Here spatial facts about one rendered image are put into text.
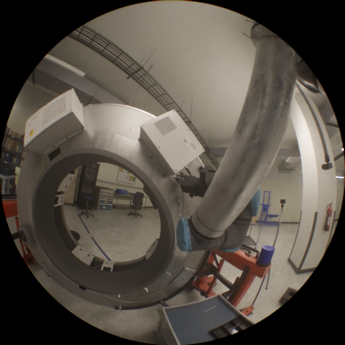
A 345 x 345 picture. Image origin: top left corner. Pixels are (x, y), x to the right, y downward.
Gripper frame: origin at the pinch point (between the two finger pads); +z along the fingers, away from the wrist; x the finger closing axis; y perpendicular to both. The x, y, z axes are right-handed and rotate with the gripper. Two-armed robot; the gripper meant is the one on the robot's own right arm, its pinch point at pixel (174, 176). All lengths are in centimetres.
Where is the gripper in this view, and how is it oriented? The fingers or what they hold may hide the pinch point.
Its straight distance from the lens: 53.0
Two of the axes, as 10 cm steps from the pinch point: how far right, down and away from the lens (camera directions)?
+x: 6.8, -5.5, 4.9
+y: 3.5, 8.3, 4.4
